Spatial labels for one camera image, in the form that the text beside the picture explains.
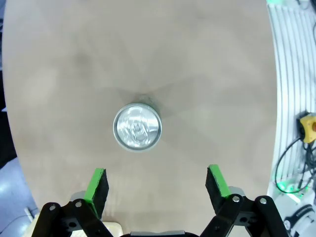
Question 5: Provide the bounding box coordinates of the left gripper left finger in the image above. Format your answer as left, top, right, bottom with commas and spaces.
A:
32, 167, 118, 237

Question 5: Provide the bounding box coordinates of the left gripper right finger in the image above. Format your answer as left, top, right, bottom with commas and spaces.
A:
198, 164, 292, 237

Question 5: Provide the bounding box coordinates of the silver-topped drink can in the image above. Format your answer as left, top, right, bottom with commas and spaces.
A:
113, 95, 163, 154

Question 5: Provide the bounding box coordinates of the yellow emergency stop box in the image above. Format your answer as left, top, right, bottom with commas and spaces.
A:
296, 111, 316, 144

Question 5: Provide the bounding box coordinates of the thin black cable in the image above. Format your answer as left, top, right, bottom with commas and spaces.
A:
270, 135, 316, 193

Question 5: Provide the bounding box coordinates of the white ribbed aluminium frame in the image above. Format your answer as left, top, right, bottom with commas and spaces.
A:
266, 0, 316, 198

